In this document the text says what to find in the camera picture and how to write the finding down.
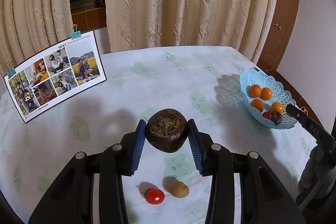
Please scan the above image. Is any narrow beige curtain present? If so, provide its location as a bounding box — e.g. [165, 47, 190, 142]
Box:
[0, 0, 74, 77]

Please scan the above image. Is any brown wooden door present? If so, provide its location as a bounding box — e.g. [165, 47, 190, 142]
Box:
[256, 0, 302, 72]

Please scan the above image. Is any light blue lattice basket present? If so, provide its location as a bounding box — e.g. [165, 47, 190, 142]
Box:
[239, 69, 300, 130]

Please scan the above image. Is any small dark water chestnut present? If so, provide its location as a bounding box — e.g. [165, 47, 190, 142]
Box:
[271, 112, 282, 126]

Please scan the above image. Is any large kumquat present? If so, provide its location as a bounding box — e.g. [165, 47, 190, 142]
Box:
[248, 84, 261, 98]

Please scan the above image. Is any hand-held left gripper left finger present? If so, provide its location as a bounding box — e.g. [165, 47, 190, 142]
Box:
[28, 119, 147, 224]

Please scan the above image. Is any person's right hand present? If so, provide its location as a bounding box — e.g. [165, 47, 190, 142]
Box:
[295, 145, 336, 207]

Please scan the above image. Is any photo collage card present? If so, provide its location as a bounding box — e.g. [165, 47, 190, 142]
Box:
[4, 30, 107, 124]

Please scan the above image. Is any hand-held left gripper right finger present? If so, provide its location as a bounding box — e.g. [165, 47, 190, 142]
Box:
[187, 119, 306, 224]

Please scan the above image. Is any orange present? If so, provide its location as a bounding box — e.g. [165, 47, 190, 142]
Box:
[250, 98, 264, 112]
[270, 101, 284, 114]

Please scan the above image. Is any large dark water chestnut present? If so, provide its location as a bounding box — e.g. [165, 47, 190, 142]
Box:
[145, 109, 189, 153]

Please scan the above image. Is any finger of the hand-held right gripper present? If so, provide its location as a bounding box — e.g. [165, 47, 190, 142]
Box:
[286, 104, 336, 153]

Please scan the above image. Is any small kumquat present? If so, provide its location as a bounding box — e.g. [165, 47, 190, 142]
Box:
[261, 87, 273, 101]

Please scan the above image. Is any wooden window frame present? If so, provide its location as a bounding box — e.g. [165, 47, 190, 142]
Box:
[71, 5, 107, 30]

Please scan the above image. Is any pale green printed tablecloth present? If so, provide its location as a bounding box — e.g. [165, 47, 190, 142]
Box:
[0, 46, 323, 224]

